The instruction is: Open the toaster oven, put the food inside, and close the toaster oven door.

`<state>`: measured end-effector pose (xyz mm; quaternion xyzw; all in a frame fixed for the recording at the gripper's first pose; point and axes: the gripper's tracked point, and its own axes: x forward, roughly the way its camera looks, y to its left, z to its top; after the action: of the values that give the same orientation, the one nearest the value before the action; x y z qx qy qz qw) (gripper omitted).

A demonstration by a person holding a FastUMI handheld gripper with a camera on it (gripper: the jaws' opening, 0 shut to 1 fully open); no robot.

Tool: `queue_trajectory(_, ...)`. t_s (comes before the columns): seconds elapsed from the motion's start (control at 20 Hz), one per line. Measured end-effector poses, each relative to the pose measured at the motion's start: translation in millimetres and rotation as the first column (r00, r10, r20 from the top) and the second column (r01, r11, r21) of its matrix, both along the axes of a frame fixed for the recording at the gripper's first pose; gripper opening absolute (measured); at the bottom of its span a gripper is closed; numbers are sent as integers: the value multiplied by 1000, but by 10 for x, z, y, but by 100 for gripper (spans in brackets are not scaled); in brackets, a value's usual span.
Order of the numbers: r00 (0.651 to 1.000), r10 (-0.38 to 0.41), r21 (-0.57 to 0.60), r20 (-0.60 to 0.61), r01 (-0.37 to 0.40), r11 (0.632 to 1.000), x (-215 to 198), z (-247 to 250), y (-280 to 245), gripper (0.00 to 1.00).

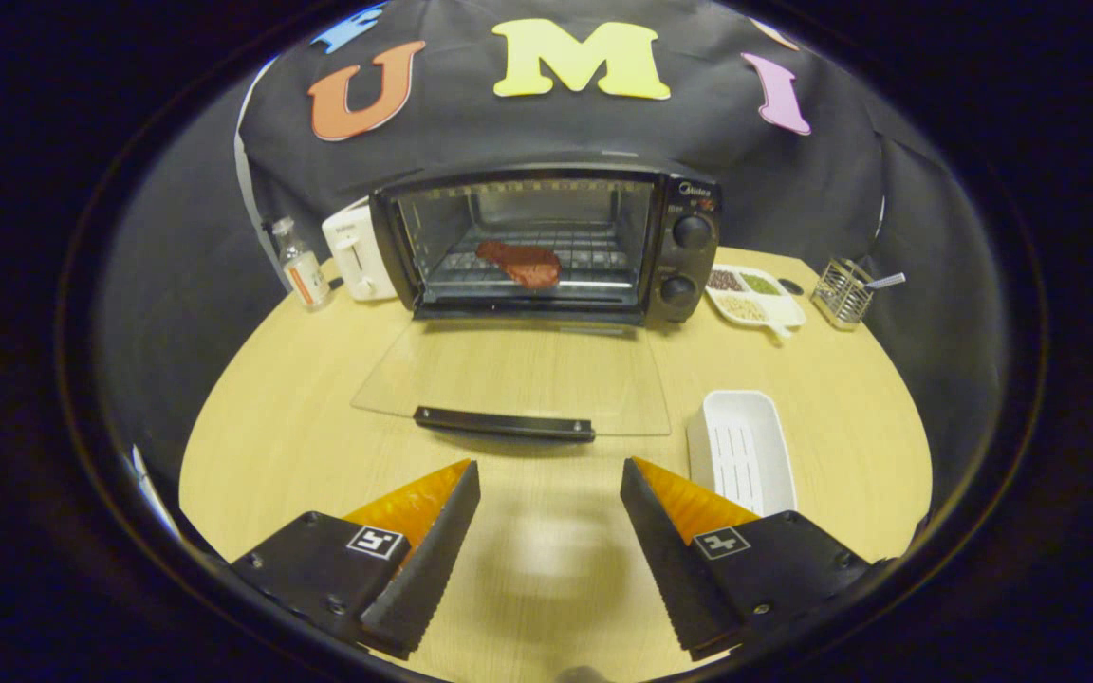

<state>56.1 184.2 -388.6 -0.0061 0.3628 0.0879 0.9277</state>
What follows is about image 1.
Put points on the black toaster oven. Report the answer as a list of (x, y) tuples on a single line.
[(670, 251)]

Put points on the black round table grommet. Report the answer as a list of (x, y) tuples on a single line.
[(791, 286)]

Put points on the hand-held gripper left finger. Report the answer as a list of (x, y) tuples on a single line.
[(428, 560)]

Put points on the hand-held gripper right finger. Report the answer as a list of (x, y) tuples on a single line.
[(670, 560)]

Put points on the white bread toaster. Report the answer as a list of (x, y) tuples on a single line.
[(352, 256)]

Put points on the brown meat steak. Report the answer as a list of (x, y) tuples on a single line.
[(527, 266)]

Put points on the clear small bottle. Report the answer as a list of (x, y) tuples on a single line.
[(305, 275)]

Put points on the white rectangular tray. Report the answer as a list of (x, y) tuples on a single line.
[(741, 417)]

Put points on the metal spoon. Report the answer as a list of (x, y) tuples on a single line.
[(888, 280)]

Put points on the white divided grain dish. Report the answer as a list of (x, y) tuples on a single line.
[(774, 308)]

